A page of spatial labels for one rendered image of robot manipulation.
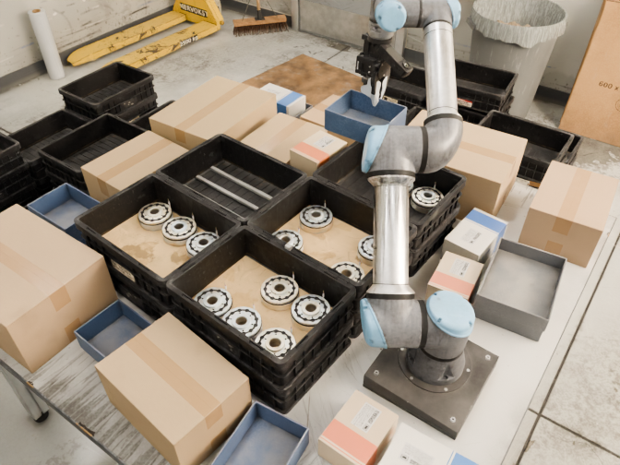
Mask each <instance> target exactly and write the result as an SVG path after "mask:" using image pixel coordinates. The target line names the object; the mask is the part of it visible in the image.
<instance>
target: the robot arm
mask: <svg viewBox="0 0 620 465"><path fill-rule="evenodd" d="M459 19H460V3H459V1H458V0H371V7H370V16H369V24H368V31H367V32H366V33H365V34H362V39H363V40H364V50H363V51H362V52H361V53H360V54H358V55H357V57H356V67H355V73H358V74H361V76H364V77H367V76H368V77H370V78H369V79H368V82H367V85H364V86H361V92H362V93H363V94H365V95H366V96H368V97H369V98H371V100H372V104H373V106H376V105H377V103H378V102H379V100H378V98H380V99H382V97H383V95H384V92H385V89H386V88H387V85H388V80H389V76H390V68H391V67H392V68H393V69H394V70H395V71H396V72H397V74H398V75H399V76H400V77H401V78H405V77H407V76H408V75H409V74H410V73H411V72H412V70H413V68H412V67H411V66H410V64H409V63H408V62H407V61H406V60H405V59H404V58H403V57H402V56H401V55H400V54H399V53H398V52H397V51H396V50H395V49H394V48H393V47H392V46H391V45H390V43H392V37H393V35H394V31H396V30H399V29H400V28H421V29H423V48H424V68H425V86H426V106H427V117H426V118H425V119H424V120H423V126H419V125H373V126H371V127H370V128H369V130H368V132H367V134H366V138H365V142H364V151H363V157H362V172H363V173H367V180H368V182H369V183H371V184H372V185H373V187H374V245H373V285H372V286H371V287H370V288H369V289H368V290H367V291H366V298H363V299H362V300H361V301H360V313H361V321H362V328H363V333H364V339H365V341H366V343H367V344H368V345H369V346H371V347H377V348H384V349H387V348H407V351H406V362H407V365H408V367H409V368H410V370H411V372H412V373H413V374H414V375H415V376H416V377H417V378H419V379H420V380H422V381H423V382H425V383H427V384H430V385H434V386H445V385H449V384H451V383H453V382H455V381H456V380H458V379H459V377H460V376H461V374H462V372H463V369H464V366H465V355H464V348H465V346H466V343H467V341H468V338H469V336H470V334H471V333H472V330H473V324H474V320H475V314H474V311H473V308H472V307H471V304H470V303H469V302H468V301H467V300H465V299H463V297H462V296H461V295H459V294H457V293H455V292H451V291H439V292H435V293H434V294H432V295H431V296H430V297H429V298H428V300H415V292H414V290H413V289H412V288H411V287H410V286H409V187H410V185H411V184H412V183H413V182H414V181H415V174H416V173H434V172H436V171H438V170H440V169H442V168H443V167H445V166H446V165H447V164H448V163H449V162H450V161H451V160H452V158H453V157H454V156H455V154H456V152H457V151H458V149H459V145H460V142H461V140H462V134H463V119H462V116H461V115H460V114H458V102H457V88H456V73H455V59H454V45H453V31H452V29H455V28H456V27H457V26H458V24H459ZM358 61H359V64H358ZM357 64H358V69H357Z"/></svg>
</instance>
